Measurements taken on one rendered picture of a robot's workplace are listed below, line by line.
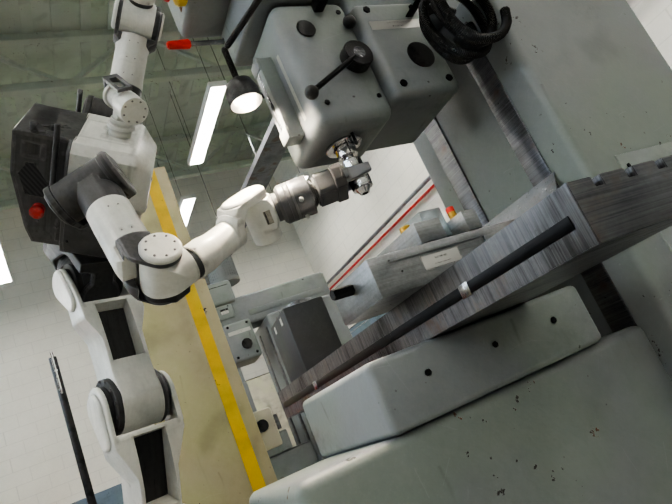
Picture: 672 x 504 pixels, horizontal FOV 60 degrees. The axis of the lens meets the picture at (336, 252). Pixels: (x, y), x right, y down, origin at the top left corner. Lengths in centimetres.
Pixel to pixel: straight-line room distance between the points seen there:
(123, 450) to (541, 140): 119
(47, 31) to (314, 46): 698
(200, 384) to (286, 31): 186
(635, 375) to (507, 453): 35
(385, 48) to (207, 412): 191
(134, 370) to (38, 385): 871
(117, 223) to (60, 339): 925
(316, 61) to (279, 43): 9
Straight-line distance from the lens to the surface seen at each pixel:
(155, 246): 111
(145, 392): 155
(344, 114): 125
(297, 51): 131
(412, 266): 99
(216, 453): 278
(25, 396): 1024
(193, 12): 149
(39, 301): 1062
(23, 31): 812
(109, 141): 147
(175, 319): 288
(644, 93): 163
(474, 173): 155
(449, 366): 101
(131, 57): 176
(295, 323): 161
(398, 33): 144
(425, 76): 139
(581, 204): 73
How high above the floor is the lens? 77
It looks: 15 degrees up
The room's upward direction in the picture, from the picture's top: 23 degrees counter-clockwise
